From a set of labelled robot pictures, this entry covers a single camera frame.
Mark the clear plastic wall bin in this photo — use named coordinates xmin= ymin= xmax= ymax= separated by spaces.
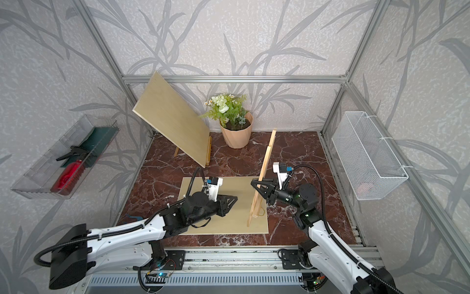
xmin=11 ymin=115 xmax=119 ymax=200

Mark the wooden board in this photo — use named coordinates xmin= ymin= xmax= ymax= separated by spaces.
xmin=133 ymin=73 xmax=210 ymax=167
xmin=184 ymin=176 xmax=269 ymax=235

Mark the green artificial plant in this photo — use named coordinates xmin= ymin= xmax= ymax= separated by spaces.
xmin=200 ymin=93 xmax=251 ymax=131

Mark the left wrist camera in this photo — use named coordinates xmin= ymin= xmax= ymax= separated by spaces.
xmin=206 ymin=176 xmax=223 ymax=202

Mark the pink flower pot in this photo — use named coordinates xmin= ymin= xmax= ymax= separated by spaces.
xmin=219 ymin=112 xmax=253 ymax=149

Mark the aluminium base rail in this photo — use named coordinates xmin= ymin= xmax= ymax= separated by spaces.
xmin=87 ymin=245 xmax=383 ymax=291

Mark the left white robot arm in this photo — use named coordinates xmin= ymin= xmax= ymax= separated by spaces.
xmin=34 ymin=192 xmax=237 ymax=290

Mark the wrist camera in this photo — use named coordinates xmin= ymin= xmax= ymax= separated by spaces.
xmin=206 ymin=176 xmax=223 ymax=202
xmin=273 ymin=162 xmax=293 ymax=190

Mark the white wire mesh basket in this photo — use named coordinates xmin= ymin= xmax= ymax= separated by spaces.
xmin=332 ymin=111 xmax=409 ymax=201

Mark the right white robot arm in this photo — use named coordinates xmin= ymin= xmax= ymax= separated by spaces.
xmin=251 ymin=179 xmax=401 ymax=294

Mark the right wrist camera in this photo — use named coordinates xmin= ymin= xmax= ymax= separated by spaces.
xmin=273 ymin=162 xmax=293 ymax=190

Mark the wooden easel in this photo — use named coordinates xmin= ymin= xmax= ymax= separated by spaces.
xmin=173 ymin=136 xmax=212 ymax=167
xmin=247 ymin=129 xmax=277 ymax=227

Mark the blue garden hand rake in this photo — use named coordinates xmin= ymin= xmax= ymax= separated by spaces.
xmin=126 ymin=214 xmax=143 ymax=221

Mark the green dustpan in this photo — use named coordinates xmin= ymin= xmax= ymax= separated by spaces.
xmin=61 ymin=127 xmax=119 ymax=168

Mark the pink item in basket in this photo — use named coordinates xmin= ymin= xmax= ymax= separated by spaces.
xmin=356 ymin=183 xmax=374 ymax=197

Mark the right black cable conduit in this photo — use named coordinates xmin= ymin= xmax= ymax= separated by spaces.
xmin=289 ymin=164 xmax=405 ymax=294

